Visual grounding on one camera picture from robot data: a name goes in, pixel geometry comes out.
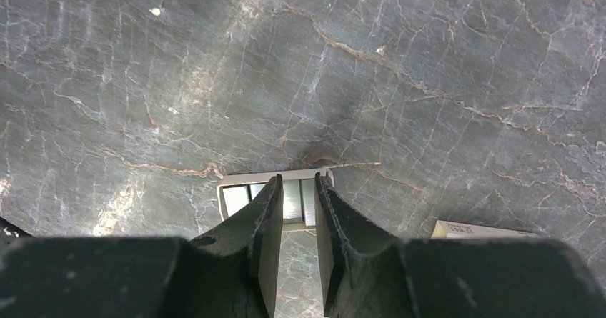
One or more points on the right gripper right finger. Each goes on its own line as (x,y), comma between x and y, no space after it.
(368,272)

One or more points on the silver staple strip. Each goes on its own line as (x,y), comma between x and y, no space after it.
(233,199)
(292,203)
(308,201)
(254,189)

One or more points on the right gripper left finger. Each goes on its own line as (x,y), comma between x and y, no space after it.
(229,271)

